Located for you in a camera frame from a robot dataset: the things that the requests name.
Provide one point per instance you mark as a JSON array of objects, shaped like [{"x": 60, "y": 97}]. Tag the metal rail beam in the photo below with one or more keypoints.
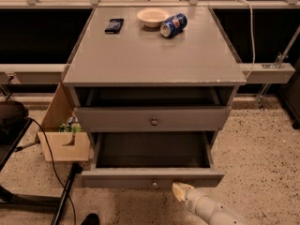
[{"x": 54, "y": 73}]

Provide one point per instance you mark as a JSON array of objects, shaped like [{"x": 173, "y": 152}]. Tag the metal strut right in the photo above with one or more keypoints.
[{"x": 278, "y": 61}]

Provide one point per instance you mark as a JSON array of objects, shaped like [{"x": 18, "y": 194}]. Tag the grey top drawer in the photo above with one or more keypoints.
[{"x": 150, "y": 119}]

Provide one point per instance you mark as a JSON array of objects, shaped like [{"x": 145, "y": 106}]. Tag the black chair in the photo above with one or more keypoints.
[{"x": 14, "y": 122}]

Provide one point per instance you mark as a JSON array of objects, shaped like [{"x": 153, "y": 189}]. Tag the black stand leg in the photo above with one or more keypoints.
[{"x": 75, "y": 169}]

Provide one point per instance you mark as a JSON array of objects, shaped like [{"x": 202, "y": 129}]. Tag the grey drawer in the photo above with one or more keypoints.
[
  {"x": 152, "y": 160},
  {"x": 150, "y": 119}
]

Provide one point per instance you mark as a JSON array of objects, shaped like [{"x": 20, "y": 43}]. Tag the blue Pepsi can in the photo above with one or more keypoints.
[{"x": 173, "y": 25}]

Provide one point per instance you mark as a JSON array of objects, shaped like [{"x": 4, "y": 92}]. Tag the black shoe tip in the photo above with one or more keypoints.
[{"x": 91, "y": 219}]

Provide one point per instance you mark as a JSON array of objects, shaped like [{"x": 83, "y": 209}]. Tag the white ceramic bowl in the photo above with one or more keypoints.
[{"x": 152, "y": 17}]

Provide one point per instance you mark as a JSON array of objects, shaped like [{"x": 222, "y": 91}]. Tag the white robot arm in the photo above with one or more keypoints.
[{"x": 221, "y": 215}]

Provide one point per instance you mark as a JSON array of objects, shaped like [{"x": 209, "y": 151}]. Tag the green white snack bags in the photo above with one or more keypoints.
[{"x": 70, "y": 125}]

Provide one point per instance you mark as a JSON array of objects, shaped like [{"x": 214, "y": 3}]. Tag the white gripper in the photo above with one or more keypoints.
[{"x": 191, "y": 197}]

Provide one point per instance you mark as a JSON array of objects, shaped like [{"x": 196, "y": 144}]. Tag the plywood box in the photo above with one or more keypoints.
[{"x": 58, "y": 143}]

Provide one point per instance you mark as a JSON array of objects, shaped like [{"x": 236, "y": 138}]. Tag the grey drawer cabinet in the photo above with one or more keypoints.
[{"x": 141, "y": 68}]

